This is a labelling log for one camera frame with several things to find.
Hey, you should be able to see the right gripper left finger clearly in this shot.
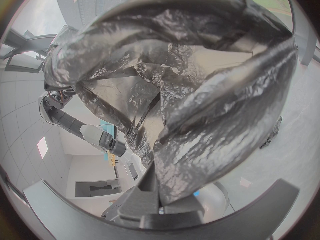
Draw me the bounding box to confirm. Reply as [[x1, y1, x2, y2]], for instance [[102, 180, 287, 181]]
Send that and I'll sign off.
[[117, 162, 160, 221]]

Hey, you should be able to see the crumpled black plastic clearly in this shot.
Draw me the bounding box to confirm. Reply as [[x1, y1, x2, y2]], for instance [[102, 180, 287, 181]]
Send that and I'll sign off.
[[259, 116, 283, 149]]

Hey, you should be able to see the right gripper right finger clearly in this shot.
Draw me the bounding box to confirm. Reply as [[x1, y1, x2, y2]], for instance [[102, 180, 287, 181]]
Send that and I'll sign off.
[[160, 195, 206, 216]]

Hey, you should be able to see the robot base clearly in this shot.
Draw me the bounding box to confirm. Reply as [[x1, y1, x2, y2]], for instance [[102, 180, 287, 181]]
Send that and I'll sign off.
[[101, 149, 231, 222]]

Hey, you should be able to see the window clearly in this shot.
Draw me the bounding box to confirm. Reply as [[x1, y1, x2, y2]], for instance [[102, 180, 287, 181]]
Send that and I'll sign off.
[[0, 0, 64, 72]]

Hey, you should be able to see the black plastic bag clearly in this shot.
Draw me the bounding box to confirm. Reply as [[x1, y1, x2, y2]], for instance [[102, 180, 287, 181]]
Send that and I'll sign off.
[[43, 0, 299, 206]]

